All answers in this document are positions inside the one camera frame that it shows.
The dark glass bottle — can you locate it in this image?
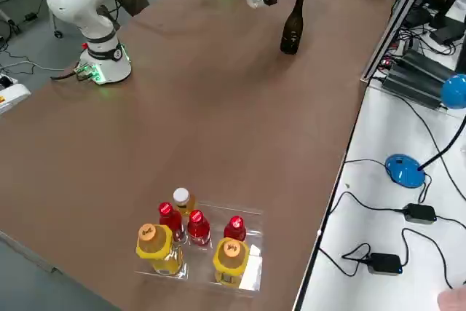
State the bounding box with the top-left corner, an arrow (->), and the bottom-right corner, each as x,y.
280,0 -> 307,55

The yellow tea bottle white cap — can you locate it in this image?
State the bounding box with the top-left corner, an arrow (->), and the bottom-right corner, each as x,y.
172,187 -> 198,218

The red cola bottle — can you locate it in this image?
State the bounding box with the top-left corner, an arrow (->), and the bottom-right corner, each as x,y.
223,215 -> 248,243
186,209 -> 213,248
157,201 -> 185,243

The yellow drink bottle orange cap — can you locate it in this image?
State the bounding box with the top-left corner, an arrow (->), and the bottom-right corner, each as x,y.
212,237 -> 251,287
135,222 -> 184,277

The black power supply box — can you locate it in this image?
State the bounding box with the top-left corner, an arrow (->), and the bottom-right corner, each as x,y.
399,48 -> 458,84
381,66 -> 448,110

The blue desk lamp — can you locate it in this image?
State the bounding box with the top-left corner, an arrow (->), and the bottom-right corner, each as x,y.
384,73 -> 466,189

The clear acrylic drinks shelf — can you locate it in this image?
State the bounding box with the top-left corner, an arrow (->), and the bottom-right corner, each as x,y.
133,200 -> 265,292

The black power adapter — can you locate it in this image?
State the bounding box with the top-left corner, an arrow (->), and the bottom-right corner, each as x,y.
403,202 -> 438,224
366,251 -> 404,276

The aluminium frame post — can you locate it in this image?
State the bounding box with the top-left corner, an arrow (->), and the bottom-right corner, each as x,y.
359,0 -> 443,88

